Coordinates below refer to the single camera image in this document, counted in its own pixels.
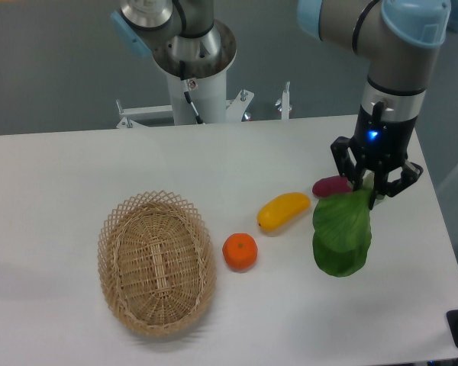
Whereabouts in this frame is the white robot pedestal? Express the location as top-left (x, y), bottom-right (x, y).
top-left (153, 21), bottom-right (237, 125)

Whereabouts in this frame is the purple sweet potato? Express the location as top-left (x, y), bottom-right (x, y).
top-left (312, 175), bottom-right (352, 198)

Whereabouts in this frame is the white metal base frame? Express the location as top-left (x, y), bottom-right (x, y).
top-left (116, 81), bottom-right (292, 129)

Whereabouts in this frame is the black white cable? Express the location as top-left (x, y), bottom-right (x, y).
top-left (179, 59), bottom-right (206, 125)

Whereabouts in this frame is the woven wicker basket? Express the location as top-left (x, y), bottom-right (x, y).
top-left (98, 191), bottom-right (217, 336)

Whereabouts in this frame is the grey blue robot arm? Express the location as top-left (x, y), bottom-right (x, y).
top-left (111, 1), bottom-right (450, 204)

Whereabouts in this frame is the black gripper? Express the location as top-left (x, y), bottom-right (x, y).
top-left (331, 107), bottom-right (423, 210)

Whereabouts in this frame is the green leafy vegetable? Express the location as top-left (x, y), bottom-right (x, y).
top-left (312, 172), bottom-right (374, 278)

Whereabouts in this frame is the orange tangerine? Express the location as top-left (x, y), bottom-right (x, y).
top-left (222, 233), bottom-right (258, 271)

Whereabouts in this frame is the yellow mango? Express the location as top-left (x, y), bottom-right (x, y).
top-left (256, 192), bottom-right (311, 232)

